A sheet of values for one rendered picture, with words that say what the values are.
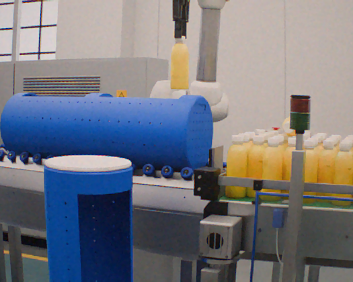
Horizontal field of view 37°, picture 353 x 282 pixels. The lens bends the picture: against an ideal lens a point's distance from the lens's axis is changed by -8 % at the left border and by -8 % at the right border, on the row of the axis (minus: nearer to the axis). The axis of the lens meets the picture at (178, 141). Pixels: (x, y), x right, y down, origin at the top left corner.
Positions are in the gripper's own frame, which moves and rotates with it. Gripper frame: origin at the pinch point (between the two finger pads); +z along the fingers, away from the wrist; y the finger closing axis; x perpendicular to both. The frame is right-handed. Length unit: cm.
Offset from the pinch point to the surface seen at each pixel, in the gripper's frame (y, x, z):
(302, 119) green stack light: 45, 57, 29
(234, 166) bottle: 23, 30, 47
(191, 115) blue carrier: 15.9, 11.6, 31.8
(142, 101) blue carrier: 14.2, -8.5, 27.7
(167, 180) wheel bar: 18, 4, 56
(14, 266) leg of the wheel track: 2, -86, 112
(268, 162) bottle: 23, 42, 45
